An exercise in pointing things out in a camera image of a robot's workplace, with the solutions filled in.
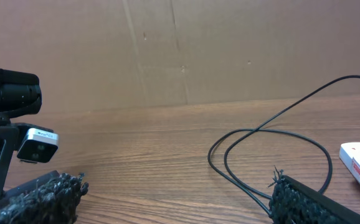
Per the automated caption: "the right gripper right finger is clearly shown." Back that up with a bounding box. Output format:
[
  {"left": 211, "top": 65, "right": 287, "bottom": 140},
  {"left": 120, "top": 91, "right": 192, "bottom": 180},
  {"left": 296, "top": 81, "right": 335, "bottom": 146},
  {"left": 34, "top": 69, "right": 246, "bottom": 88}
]
[{"left": 268, "top": 168, "right": 360, "bottom": 224}]

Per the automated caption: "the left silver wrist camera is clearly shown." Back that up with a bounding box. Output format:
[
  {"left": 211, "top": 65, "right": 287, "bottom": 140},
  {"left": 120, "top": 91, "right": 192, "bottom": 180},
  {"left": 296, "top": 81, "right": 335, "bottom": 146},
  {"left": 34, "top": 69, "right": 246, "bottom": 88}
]
[{"left": 17, "top": 128, "right": 59, "bottom": 163}]

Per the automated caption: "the black USB charging cable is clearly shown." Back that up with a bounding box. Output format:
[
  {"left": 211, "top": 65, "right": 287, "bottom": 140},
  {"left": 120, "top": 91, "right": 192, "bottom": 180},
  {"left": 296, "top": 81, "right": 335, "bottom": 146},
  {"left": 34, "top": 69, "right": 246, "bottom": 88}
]
[{"left": 207, "top": 74, "right": 360, "bottom": 216}]

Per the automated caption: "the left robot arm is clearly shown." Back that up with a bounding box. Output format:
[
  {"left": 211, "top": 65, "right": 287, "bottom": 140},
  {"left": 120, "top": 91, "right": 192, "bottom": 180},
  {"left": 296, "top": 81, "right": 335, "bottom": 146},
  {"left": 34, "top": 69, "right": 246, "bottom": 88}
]
[{"left": 0, "top": 69, "right": 59, "bottom": 209}]

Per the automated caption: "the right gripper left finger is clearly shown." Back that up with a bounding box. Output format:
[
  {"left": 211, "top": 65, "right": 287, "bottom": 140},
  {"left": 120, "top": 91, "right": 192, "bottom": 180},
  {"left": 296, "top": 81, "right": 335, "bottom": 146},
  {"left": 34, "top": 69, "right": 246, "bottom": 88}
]
[{"left": 0, "top": 173, "right": 89, "bottom": 224}]

